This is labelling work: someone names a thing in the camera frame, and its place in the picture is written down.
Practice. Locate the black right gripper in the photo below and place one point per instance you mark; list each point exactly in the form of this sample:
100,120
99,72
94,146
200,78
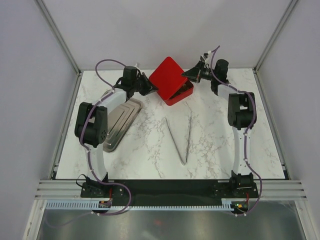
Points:
195,73

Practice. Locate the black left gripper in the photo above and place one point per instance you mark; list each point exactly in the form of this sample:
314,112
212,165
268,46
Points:
149,88

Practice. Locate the red box lid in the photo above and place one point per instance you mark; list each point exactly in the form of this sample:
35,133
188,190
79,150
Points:
167,77

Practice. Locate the stainless steel tray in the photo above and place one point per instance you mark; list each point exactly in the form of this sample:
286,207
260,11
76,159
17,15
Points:
121,113

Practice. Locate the stainless steel tongs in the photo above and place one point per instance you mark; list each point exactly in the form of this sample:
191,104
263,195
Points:
183,161

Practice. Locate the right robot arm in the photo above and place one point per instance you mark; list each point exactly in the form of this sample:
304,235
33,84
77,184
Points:
241,116

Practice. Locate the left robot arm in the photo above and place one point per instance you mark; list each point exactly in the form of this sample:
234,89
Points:
91,128

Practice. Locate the red chocolate box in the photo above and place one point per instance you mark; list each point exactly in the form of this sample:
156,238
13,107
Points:
186,90

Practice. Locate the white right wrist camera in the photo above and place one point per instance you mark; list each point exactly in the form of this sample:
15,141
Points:
205,56

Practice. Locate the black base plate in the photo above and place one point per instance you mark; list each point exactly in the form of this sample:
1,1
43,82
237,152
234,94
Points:
160,192

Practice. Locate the white cable duct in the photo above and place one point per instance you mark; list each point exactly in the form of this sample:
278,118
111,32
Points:
100,205

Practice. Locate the aluminium frame rail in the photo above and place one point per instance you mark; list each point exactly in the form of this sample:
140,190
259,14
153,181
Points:
282,190

